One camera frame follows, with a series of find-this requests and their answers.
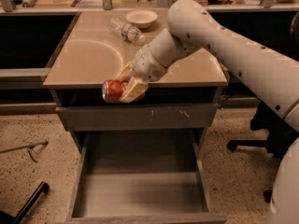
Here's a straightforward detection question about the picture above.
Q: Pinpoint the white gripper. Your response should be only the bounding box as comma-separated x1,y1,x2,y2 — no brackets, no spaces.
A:
116,45,168,104

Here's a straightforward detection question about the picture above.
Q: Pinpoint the red coke can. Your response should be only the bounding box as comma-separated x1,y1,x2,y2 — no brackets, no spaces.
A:
101,79,146,104

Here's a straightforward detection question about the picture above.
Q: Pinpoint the grey drawer cabinet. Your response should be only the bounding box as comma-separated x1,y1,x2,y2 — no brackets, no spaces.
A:
44,9,227,224

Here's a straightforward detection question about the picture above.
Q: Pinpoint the metal rod tool on floor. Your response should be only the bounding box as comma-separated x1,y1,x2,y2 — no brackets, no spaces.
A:
0,140,49,162

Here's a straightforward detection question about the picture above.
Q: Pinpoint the white bowl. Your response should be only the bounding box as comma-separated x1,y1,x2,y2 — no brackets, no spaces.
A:
125,10,158,29

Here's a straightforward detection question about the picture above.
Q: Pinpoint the black chair leg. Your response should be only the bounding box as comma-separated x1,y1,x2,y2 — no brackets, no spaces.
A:
0,181,50,224

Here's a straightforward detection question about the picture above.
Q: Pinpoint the closed top drawer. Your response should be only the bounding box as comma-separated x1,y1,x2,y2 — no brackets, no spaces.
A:
56,103,218,132

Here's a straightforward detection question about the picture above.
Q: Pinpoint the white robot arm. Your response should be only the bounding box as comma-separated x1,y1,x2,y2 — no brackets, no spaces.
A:
118,0,299,224

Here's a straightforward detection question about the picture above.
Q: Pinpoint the black office chair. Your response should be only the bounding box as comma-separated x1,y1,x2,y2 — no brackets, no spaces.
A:
226,101,299,203

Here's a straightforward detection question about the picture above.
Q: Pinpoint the clear plastic water bottle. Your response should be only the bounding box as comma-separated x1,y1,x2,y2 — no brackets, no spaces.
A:
108,17,146,45

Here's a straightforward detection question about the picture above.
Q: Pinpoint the open middle drawer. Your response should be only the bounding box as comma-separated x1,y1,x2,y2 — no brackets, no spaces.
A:
64,130,226,224

